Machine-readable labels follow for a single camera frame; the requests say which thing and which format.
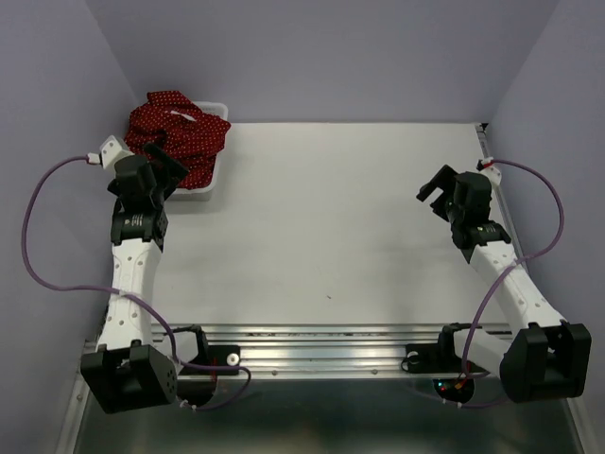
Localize aluminium rail frame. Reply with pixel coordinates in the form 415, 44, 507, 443
58, 123, 599, 453

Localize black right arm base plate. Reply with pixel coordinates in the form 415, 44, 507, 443
400, 343, 459, 375

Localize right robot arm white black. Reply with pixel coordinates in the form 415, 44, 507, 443
401, 158, 592, 407

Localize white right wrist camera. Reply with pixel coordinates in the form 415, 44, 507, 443
476, 157, 502, 189

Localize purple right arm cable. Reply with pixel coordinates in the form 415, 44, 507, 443
410, 159, 566, 411

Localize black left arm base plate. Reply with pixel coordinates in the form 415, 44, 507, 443
179, 344, 241, 378

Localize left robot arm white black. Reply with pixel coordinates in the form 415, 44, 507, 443
80, 136, 211, 414

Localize white plastic basket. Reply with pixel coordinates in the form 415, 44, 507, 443
164, 100, 231, 201

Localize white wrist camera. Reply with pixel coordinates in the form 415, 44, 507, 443
99, 135, 132, 171
476, 157, 502, 189

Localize red polka dot skirt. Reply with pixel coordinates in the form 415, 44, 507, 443
125, 91, 231, 190

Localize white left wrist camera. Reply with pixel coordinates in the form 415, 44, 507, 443
99, 135, 132, 171

